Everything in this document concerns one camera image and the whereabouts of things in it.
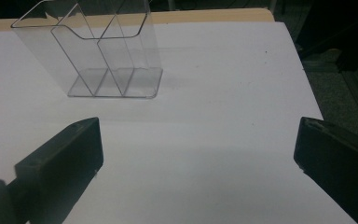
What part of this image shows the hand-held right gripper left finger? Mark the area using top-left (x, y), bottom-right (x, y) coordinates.
top-left (7, 117), bottom-right (104, 224)

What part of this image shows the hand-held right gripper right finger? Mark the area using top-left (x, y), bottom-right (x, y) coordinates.
top-left (294, 117), bottom-right (358, 224)

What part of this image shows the clear acrylic divided holder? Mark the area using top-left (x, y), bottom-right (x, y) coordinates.
top-left (10, 0), bottom-right (164, 100)

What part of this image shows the white table sheet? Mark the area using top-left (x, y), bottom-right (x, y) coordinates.
top-left (0, 21), bottom-right (358, 224)

